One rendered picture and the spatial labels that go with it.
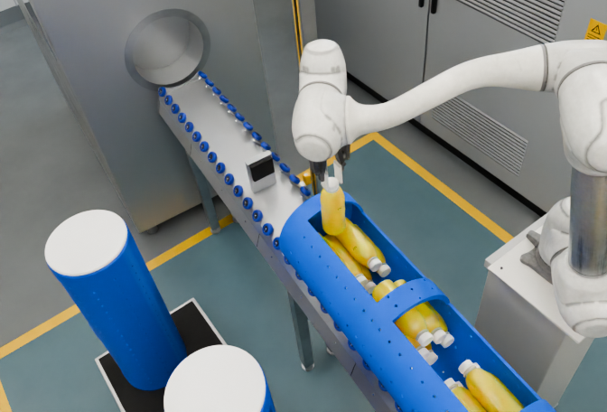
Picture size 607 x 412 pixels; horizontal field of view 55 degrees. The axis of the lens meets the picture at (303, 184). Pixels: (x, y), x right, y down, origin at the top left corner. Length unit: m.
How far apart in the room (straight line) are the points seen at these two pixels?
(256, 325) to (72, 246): 1.16
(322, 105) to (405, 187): 2.30
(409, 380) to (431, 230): 1.84
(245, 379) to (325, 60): 0.90
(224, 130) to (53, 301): 1.42
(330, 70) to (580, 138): 0.52
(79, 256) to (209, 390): 0.68
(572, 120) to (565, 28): 1.54
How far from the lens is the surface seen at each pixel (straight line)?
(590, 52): 1.33
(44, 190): 4.00
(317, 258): 1.68
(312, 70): 1.30
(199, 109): 2.66
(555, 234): 1.77
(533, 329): 2.03
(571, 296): 1.65
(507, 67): 1.33
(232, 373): 1.71
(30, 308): 3.44
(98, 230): 2.14
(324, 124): 1.18
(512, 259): 1.96
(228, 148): 2.43
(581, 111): 1.22
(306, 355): 2.70
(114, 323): 2.28
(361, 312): 1.58
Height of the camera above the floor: 2.55
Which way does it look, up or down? 47 degrees down
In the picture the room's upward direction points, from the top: 7 degrees counter-clockwise
